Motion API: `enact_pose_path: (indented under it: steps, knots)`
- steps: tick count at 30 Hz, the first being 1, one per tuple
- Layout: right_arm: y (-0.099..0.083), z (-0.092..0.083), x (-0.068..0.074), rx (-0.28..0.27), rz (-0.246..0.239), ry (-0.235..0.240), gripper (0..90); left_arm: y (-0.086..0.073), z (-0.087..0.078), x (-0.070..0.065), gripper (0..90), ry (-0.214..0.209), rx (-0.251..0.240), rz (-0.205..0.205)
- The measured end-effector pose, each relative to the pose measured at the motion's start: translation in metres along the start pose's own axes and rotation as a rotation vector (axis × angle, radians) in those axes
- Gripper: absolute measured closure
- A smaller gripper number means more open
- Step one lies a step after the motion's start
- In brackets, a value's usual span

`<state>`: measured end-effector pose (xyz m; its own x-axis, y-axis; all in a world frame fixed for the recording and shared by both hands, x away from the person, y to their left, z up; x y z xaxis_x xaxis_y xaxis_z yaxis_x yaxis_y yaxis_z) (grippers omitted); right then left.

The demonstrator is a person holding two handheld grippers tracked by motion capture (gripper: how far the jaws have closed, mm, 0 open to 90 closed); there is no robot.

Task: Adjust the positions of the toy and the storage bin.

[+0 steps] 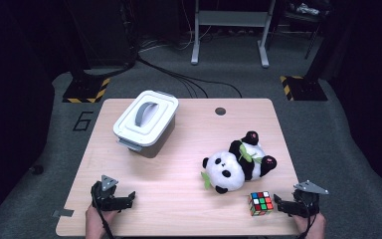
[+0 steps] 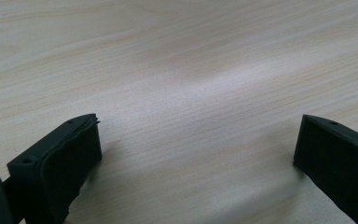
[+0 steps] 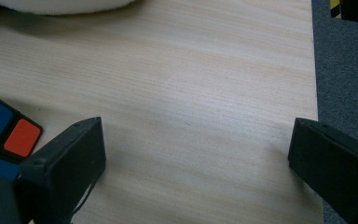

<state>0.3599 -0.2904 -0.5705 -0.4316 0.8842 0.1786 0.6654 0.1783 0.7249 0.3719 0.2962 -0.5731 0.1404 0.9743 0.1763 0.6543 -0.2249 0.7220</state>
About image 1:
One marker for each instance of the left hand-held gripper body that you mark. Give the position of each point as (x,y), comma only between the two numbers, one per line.
(104,199)

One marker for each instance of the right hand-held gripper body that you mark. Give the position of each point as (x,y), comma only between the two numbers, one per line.
(306,203)

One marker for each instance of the colourful puzzle cube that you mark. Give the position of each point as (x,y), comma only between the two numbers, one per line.
(261,203)

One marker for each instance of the panda plush toy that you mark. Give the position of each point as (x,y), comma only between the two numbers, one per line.
(230,171)

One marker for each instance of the person's right hand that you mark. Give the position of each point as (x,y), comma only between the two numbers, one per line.
(315,227)

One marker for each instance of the person's left hand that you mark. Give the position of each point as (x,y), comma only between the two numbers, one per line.
(94,224)

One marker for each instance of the grey tape piece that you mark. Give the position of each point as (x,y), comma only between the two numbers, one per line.
(63,213)

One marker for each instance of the small black floor object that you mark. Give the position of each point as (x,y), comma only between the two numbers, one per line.
(37,169)

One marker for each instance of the grey table grommet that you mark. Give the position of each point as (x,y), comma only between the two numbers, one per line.
(220,111)

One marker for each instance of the black stand with striped base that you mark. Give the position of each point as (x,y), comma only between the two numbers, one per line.
(305,89)
(84,89)

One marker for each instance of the dark chair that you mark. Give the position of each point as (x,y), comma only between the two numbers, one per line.
(306,20)

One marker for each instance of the white metal stand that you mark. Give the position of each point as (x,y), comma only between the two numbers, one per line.
(232,18)

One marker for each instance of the grey cloth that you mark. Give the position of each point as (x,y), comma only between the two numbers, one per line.
(306,9)

